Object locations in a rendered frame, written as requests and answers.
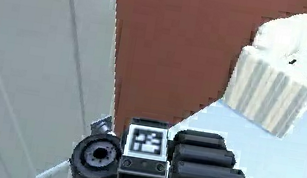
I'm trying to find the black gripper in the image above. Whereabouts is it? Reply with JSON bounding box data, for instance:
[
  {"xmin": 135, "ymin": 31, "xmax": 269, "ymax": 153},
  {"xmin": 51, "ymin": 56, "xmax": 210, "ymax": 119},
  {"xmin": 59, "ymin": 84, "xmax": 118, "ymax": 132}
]
[{"xmin": 66, "ymin": 111, "xmax": 129, "ymax": 178}]

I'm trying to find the white room door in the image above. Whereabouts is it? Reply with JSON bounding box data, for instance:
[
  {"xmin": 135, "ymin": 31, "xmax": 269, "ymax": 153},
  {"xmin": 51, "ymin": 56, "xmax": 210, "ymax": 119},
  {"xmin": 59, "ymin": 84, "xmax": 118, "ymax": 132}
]
[{"xmin": 0, "ymin": 0, "xmax": 132, "ymax": 178}]

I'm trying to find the white cushion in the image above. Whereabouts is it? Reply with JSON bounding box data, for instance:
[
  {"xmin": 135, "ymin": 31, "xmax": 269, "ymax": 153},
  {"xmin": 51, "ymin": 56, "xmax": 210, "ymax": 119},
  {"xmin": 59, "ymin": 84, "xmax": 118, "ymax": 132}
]
[{"xmin": 251, "ymin": 6, "xmax": 307, "ymax": 59}]

